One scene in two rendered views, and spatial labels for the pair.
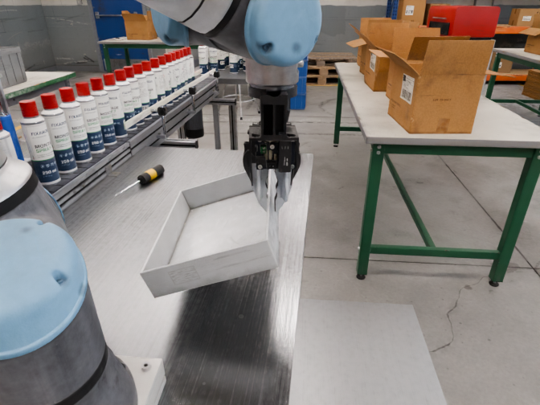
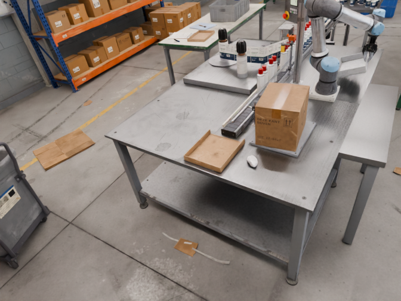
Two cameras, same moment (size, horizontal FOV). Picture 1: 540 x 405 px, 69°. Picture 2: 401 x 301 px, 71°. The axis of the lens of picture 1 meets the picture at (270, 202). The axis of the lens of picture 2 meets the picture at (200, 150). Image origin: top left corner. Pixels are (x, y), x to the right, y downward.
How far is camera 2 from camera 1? 1.89 m
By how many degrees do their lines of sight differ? 29
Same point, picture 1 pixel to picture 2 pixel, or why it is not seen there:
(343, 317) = (379, 86)
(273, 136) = (371, 44)
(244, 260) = (359, 70)
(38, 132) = not seen: hidden behind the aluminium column
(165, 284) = (340, 74)
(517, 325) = not seen: outside the picture
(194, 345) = (344, 87)
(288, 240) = (368, 73)
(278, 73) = not seen: hidden behind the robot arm
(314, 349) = (370, 90)
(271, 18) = (376, 30)
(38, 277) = (336, 63)
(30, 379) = (331, 76)
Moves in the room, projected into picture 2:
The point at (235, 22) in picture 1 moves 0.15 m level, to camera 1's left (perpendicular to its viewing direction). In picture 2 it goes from (370, 30) to (344, 29)
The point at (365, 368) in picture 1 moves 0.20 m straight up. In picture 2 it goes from (381, 93) to (389, 67)
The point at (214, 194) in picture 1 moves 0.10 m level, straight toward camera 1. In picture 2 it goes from (349, 58) to (350, 63)
